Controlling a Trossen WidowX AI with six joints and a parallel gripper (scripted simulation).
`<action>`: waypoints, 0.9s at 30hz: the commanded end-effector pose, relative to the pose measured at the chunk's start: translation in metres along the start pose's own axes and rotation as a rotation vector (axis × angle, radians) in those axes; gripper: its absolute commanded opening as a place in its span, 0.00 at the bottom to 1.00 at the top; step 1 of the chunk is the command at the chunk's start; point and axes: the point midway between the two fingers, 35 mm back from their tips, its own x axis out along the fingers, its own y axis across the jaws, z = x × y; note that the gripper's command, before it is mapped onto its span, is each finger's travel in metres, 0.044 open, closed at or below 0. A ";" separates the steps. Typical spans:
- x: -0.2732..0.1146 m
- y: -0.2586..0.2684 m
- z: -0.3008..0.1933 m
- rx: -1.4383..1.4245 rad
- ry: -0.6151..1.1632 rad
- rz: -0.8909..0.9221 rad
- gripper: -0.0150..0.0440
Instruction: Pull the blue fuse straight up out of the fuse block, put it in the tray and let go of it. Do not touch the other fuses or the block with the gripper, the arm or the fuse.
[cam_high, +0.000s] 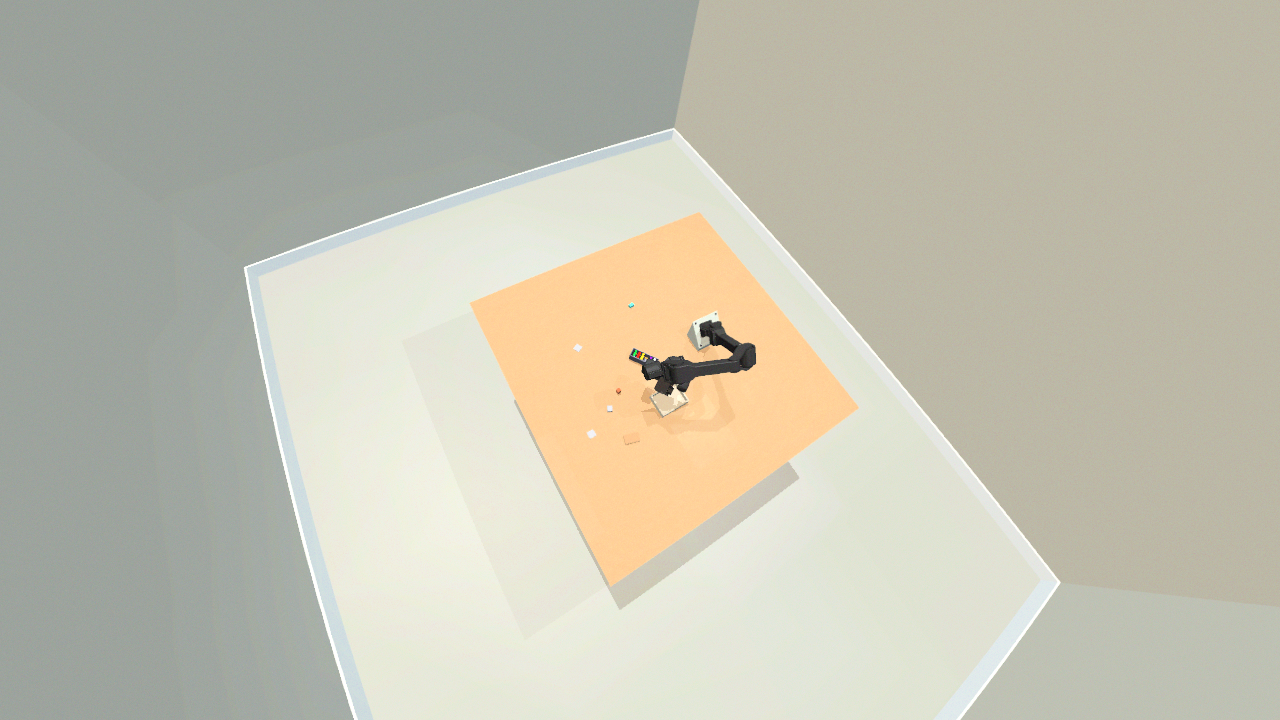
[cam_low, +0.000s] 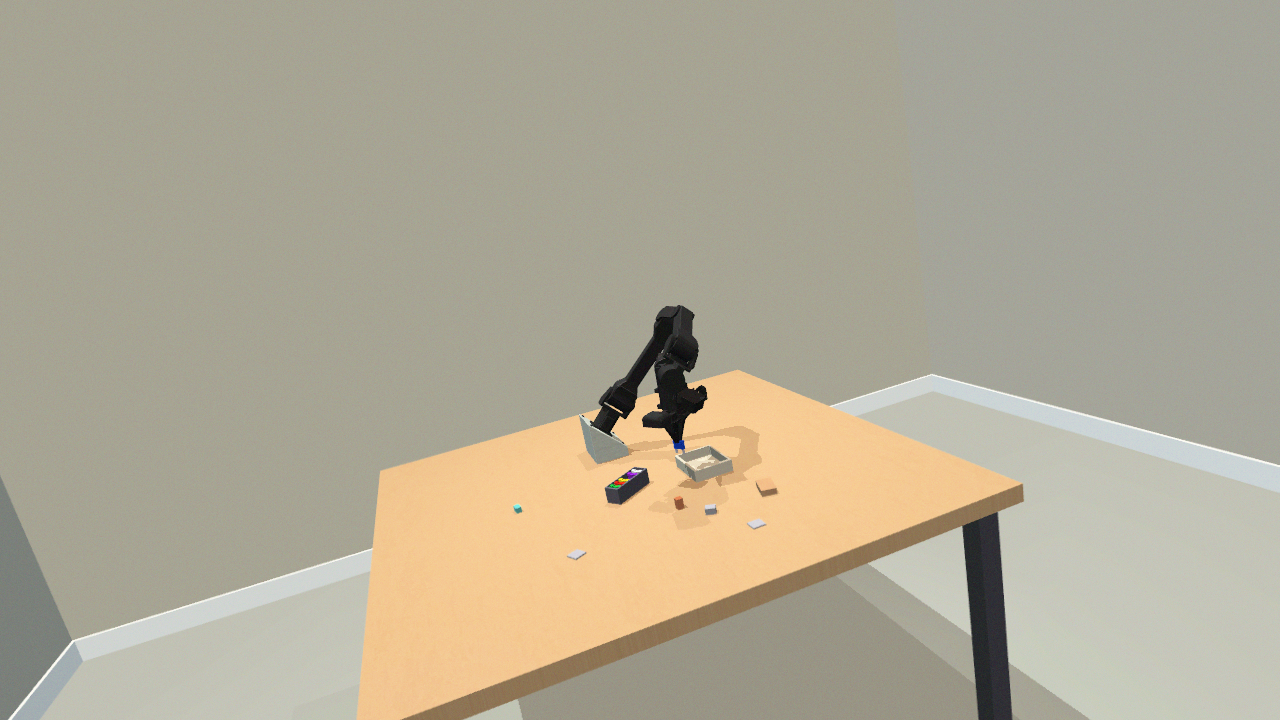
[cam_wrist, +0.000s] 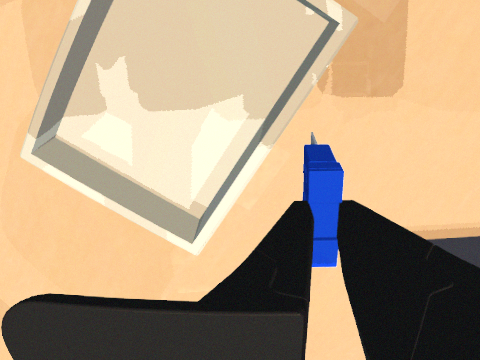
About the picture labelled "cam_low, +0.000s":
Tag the beige shallow tray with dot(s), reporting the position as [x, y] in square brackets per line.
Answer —
[704, 463]

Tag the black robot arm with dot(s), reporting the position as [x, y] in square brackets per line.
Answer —
[673, 335]

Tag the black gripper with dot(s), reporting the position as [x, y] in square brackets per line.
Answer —
[671, 419]

